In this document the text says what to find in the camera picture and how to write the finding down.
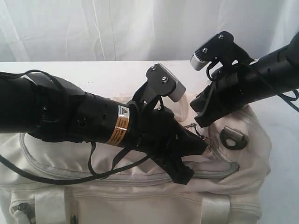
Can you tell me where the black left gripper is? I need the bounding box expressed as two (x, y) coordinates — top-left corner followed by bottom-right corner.
(126, 108), (208, 184)

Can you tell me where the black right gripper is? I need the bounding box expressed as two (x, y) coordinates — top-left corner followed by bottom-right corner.
(190, 63), (259, 127)

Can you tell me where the cream fabric duffel bag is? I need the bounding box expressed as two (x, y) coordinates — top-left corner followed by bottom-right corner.
(0, 105), (271, 224)

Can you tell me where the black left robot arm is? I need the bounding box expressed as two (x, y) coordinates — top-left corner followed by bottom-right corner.
(0, 70), (207, 185)

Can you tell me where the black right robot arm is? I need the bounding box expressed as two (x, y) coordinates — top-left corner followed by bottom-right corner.
(190, 31), (299, 127)

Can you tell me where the white backdrop curtain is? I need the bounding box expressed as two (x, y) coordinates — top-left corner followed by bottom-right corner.
(0, 0), (299, 62)

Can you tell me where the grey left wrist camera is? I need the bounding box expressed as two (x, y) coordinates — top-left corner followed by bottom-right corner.
(131, 63), (186, 110)

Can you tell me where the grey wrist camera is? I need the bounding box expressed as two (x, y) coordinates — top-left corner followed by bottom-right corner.
(131, 63), (186, 110)
(190, 31), (254, 71)

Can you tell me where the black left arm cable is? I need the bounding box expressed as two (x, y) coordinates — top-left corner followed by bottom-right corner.
(0, 70), (164, 186)

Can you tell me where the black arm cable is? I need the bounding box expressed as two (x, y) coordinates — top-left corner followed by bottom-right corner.
(0, 70), (164, 186)
(205, 59), (299, 109)

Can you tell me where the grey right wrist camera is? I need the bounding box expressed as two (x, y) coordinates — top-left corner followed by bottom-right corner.
(190, 31), (254, 71)

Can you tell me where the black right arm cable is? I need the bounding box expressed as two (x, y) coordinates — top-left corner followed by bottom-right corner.
(205, 59), (299, 109)

